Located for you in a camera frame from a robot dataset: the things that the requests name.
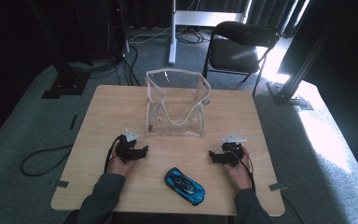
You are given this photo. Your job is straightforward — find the blue toy car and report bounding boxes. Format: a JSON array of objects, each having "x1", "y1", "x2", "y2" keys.
[{"x1": 164, "y1": 167, "x2": 206, "y2": 207}]

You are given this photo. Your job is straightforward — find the black cable bundle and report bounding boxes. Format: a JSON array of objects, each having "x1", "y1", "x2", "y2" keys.
[{"x1": 71, "y1": 43, "x2": 142, "y2": 87}]

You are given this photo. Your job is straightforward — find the black folding chair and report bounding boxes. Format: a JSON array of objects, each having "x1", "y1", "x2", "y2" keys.
[{"x1": 201, "y1": 21, "x2": 282, "y2": 98}]

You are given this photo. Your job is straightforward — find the white cable on floor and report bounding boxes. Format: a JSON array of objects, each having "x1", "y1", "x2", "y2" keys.
[{"x1": 128, "y1": 25, "x2": 173, "y2": 45}]

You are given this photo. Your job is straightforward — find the person's right hand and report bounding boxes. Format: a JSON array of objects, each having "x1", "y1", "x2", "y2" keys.
[{"x1": 223, "y1": 147, "x2": 254, "y2": 190}]

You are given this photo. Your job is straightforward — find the black metal stand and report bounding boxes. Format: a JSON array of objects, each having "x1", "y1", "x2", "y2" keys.
[
  {"x1": 27, "y1": 0, "x2": 91, "y2": 100},
  {"x1": 267, "y1": 18, "x2": 343, "y2": 111}
]

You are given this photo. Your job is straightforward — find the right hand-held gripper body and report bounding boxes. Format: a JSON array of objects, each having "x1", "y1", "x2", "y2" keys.
[{"x1": 213, "y1": 134, "x2": 248, "y2": 166}]

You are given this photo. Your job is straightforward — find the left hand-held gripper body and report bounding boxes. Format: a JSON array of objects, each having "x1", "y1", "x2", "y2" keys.
[{"x1": 115, "y1": 129, "x2": 144, "y2": 164}]

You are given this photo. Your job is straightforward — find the black cable on floor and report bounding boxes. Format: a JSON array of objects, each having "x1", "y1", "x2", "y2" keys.
[{"x1": 20, "y1": 144, "x2": 75, "y2": 177}]

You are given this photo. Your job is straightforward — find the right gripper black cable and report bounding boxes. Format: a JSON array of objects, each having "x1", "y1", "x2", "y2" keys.
[{"x1": 229, "y1": 148, "x2": 257, "y2": 192}]

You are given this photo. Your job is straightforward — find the clear plastic zipper bag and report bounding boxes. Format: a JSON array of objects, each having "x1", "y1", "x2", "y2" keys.
[{"x1": 145, "y1": 67, "x2": 213, "y2": 138}]

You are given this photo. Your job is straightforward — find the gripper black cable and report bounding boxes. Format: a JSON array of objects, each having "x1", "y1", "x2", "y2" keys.
[
  {"x1": 103, "y1": 135, "x2": 122, "y2": 175},
  {"x1": 229, "y1": 148, "x2": 257, "y2": 192}
]

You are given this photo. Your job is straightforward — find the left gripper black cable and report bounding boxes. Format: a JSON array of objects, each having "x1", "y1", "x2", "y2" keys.
[{"x1": 103, "y1": 135, "x2": 122, "y2": 175}]

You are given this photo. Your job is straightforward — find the white metal stand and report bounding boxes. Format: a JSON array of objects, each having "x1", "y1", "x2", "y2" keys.
[{"x1": 168, "y1": 0, "x2": 254, "y2": 65}]

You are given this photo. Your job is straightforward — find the person's left hand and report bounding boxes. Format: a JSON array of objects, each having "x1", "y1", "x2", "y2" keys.
[{"x1": 107, "y1": 143, "x2": 138, "y2": 178}]

